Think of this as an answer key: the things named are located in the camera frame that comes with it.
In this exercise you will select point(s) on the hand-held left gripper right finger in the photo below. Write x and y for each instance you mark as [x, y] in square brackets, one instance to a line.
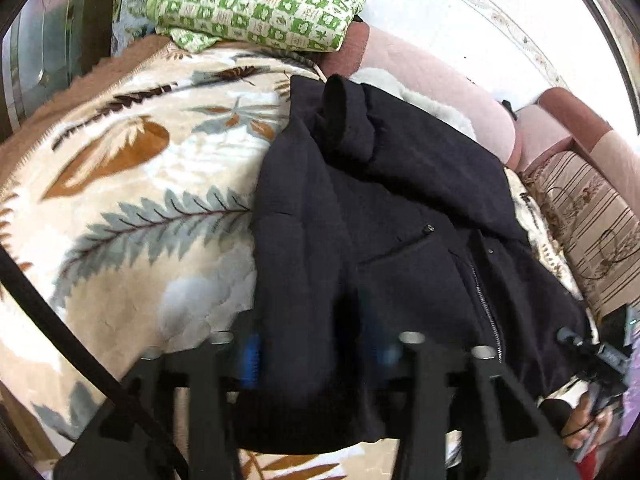
[390, 357]

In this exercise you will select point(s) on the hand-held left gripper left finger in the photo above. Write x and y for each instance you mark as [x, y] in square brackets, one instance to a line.
[250, 360]

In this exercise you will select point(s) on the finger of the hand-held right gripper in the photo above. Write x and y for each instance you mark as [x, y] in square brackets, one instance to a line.
[595, 350]

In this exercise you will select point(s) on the black jacket with fur collar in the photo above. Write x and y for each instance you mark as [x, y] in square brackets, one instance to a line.
[400, 200]

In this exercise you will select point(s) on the person's right hand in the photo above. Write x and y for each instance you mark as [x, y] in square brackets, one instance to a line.
[580, 427]

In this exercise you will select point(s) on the striped beige sofa cushion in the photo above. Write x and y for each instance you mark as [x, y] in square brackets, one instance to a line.
[585, 220]

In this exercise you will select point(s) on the leaf print beige blanket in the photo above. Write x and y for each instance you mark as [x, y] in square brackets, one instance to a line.
[140, 200]

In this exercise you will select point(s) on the small black object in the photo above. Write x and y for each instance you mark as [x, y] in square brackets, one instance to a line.
[509, 109]

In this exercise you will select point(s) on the green checkered folded blanket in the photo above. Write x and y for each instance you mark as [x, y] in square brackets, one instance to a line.
[260, 5]

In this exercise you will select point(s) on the clear plastic wrapped packet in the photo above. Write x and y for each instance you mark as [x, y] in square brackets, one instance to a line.
[132, 0]

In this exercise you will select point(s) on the wooden door with glass panel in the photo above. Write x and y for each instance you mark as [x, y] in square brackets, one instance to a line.
[45, 35]

